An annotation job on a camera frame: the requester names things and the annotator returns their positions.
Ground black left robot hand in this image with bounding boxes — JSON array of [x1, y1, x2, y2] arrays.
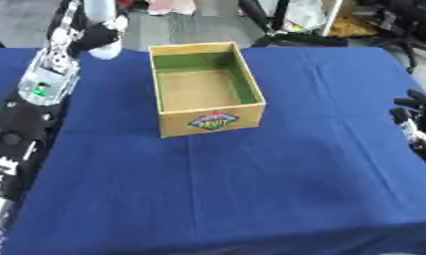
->
[[47, 0, 131, 60]]

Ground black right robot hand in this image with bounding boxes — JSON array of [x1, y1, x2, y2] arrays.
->
[[388, 89, 426, 157]]

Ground tan cardboard box green inside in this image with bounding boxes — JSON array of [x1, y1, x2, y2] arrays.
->
[[146, 41, 268, 139]]

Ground pink cloth item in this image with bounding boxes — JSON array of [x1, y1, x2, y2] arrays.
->
[[144, 0, 199, 17]]

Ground black office chair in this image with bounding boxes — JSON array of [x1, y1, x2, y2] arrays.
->
[[360, 0, 426, 75]]

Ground yellow bag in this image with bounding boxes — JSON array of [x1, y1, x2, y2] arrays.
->
[[327, 14, 380, 39]]

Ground black tripod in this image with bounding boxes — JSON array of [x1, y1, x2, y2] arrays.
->
[[237, 0, 349, 48]]

